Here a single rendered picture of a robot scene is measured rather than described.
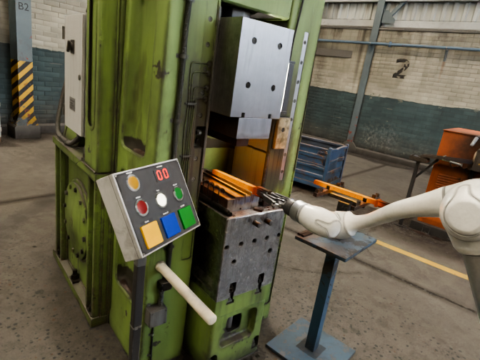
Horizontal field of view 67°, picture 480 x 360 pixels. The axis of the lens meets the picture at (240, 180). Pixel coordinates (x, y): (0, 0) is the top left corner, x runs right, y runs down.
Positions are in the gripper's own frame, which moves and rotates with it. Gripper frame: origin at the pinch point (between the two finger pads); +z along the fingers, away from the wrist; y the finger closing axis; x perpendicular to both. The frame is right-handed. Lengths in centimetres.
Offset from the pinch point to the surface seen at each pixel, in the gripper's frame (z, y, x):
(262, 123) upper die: 10.2, 2.0, 30.6
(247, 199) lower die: 10.0, 0.0, -7.0
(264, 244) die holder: 3.8, 11.1, -30.9
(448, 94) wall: 218, 720, 66
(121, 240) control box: -11, -71, -4
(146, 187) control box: -5, -60, 10
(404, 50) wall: 330, 700, 147
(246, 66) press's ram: 10, -12, 54
